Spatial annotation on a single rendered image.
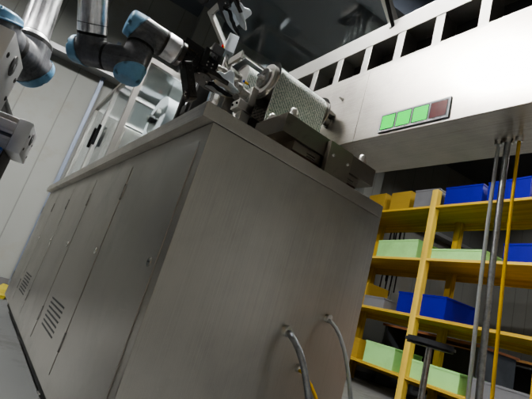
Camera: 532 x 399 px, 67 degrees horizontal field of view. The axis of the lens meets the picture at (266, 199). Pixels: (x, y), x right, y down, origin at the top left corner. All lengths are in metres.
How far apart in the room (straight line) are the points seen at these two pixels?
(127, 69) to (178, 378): 0.76
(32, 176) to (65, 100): 0.92
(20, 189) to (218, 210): 4.04
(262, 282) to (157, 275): 0.26
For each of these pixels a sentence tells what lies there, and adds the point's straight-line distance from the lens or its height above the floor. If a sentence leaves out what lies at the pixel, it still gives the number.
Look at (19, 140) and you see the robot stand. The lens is 1.20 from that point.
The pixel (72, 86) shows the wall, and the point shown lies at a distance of 5.13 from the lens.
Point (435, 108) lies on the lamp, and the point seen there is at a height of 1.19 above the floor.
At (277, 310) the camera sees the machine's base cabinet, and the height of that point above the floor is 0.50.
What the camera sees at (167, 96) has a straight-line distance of 2.37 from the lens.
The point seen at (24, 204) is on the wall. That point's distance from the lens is 4.83.
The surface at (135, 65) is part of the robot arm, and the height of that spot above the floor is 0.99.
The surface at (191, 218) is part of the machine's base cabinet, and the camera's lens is 0.89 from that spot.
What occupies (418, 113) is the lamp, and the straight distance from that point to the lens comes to 1.35.
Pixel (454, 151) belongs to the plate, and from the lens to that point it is 1.44.
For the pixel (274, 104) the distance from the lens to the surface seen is 1.39.
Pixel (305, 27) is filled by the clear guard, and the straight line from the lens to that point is 2.05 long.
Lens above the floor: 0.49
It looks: 15 degrees up
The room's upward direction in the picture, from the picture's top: 17 degrees clockwise
